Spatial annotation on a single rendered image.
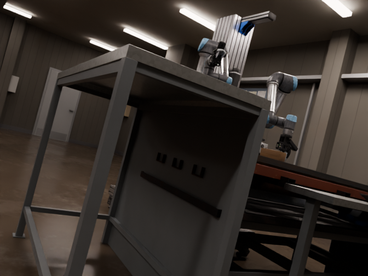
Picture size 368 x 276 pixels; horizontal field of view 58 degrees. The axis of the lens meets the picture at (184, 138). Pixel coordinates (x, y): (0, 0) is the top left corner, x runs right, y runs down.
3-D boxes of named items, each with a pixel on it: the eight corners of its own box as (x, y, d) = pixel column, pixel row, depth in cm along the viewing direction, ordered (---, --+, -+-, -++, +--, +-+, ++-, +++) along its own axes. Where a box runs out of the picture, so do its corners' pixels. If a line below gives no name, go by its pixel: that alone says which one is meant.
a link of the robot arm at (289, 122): (294, 117, 252) (299, 116, 243) (291, 131, 252) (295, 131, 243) (285, 114, 251) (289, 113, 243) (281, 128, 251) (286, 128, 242)
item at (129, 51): (269, 110, 129) (271, 101, 129) (125, 56, 99) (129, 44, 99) (141, 105, 241) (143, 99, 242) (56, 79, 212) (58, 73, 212)
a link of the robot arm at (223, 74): (226, 55, 280) (228, 91, 247) (214, 51, 278) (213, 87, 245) (232, 43, 272) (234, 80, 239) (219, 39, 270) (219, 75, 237)
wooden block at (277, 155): (284, 162, 172) (286, 153, 172) (277, 160, 168) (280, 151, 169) (265, 158, 182) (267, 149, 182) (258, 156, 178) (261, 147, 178)
